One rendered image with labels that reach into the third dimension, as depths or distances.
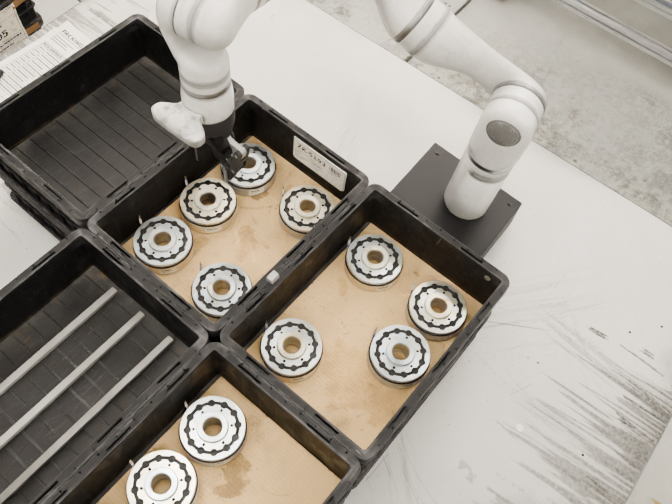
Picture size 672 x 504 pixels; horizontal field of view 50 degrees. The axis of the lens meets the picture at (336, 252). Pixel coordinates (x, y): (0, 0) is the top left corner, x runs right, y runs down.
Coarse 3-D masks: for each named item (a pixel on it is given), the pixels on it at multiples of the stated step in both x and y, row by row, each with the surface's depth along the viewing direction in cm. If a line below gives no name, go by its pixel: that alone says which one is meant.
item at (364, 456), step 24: (384, 192) 126; (312, 240) 120; (456, 240) 123; (288, 264) 118; (480, 264) 121; (264, 288) 115; (504, 288) 119; (240, 312) 113; (480, 312) 118; (312, 408) 106; (408, 408) 107; (384, 432) 105; (360, 456) 103
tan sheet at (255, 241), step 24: (264, 144) 142; (216, 168) 138; (288, 168) 139; (264, 192) 136; (240, 216) 133; (264, 216) 134; (216, 240) 130; (240, 240) 131; (264, 240) 131; (288, 240) 131; (192, 264) 127; (240, 264) 128; (264, 264) 129
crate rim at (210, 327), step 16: (256, 96) 135; (272, 112) 134; (288, 128) 132; (320, 144) 130; (336, 160) 129; (144, 176) 124; (128, 192) 122; (352, 192) 126; (112, 208) 120; (336, 208) 124; (96, 224) 118; (320, 224) 122; (112, 240) 117; (304, 240) 120; (144, 272) 115; (160, 288) 114; (176, 304) 113; (240, 304) 113; (208, 320) 112; (224, 320) 112
